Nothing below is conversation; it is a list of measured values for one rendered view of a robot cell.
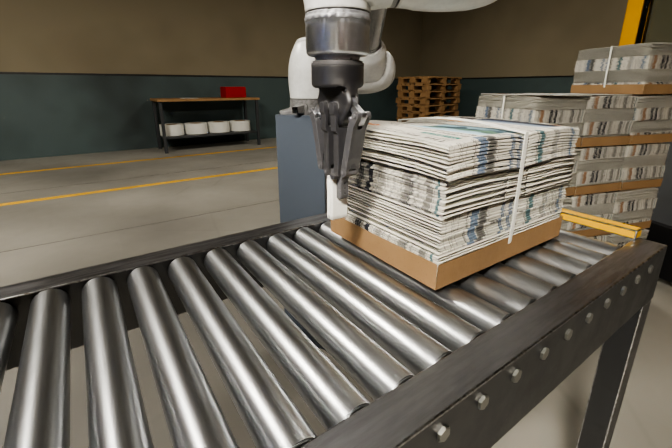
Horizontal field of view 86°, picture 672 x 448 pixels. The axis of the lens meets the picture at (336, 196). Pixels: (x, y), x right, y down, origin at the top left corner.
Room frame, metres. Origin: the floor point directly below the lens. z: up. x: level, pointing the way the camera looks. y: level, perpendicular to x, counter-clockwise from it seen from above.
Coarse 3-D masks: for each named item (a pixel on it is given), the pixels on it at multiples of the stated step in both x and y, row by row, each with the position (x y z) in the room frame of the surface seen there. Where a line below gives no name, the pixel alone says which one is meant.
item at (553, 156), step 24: (432, 120) 0.80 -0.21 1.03; (456, 120) 0.79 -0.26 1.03; (480, 120) 0.78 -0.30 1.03; (504, 120) 0.78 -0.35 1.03; (552, 144) 0.64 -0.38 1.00; (552, 168) 0.64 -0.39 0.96; (528, 192) 0.61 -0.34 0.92; (552, 192) 0.67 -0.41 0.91; (528, 216) 0.63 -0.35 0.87; (552, 216) 0.67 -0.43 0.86
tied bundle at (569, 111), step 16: (480, 96) 1.90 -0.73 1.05; (496, 96) 1.79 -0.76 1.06; (512, 96) 1.69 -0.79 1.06; (528, 96) 1.63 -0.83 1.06; (544, 96) 1.64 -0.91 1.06; (560, 96) 1.64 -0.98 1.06; (576, 96) 1.66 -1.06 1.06; (480, 112) 1.88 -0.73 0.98; (496, 112) 1.77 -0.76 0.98; (512, 112) 1.68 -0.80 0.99; (528, 112) 1.59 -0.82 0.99; (544, 112) 1.58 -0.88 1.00; (560, 112) 1.60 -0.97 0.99; (576, 112) 1.64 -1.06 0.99
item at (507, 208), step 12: (408, 120) 0.82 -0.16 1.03; (420, 120) 0.81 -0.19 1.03; (504, 132) 0.60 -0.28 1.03; (516, 132) 0.61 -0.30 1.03; (516, 144) 0.58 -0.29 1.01; (528, 144) 0.59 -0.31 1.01; (516, 156) 0.57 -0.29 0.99; (528, 156) 0.60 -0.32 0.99; (516, 168) 0.59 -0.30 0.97; (528, 168) 0.60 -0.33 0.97; (516, 180) 0.59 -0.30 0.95; (504, 204) 0.58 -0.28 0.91; (504, 216) 0.58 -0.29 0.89; (516, 216) 0.60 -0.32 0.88; (504, 228) 0.58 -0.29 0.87; (516, 228) 0.60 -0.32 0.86
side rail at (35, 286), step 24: (312, 216) 0.83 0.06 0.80; (216, 240) 0.68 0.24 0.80; (240, 240) 0.68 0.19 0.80; (264, 240) 0.71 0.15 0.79; (120, 264) 0.58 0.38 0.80; (144, 264) 0.58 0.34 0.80; (168, 264) 0.60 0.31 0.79; (240, 264) 0.67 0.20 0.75; (0, 288) 0.50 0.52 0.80; (24, 288) 0.50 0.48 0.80; (48, 288) 0.50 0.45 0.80; (72, 288) 0.52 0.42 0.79; (120, 288) 0.55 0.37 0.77; (168, 288) 0.60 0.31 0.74; (216, 288) 0.64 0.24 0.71; (24, 312) 0.48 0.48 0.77; (72, 312) 0.51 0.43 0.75; (72, 336) 0.51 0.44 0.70
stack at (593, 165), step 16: (576, 160) 1.64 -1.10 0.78; (592, 160) 1.68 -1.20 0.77; (608, 160) 1.70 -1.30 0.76; (576, 176) 1.65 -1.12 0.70; (592, 176) 1.67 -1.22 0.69; (608, 176) 1.71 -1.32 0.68; (608, 192) 1.72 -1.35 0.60; (576, 208) 1.66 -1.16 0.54; (592, 208) 1.69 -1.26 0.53; (608, 208) 1.72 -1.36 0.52; (576, 224) 1.66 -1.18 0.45
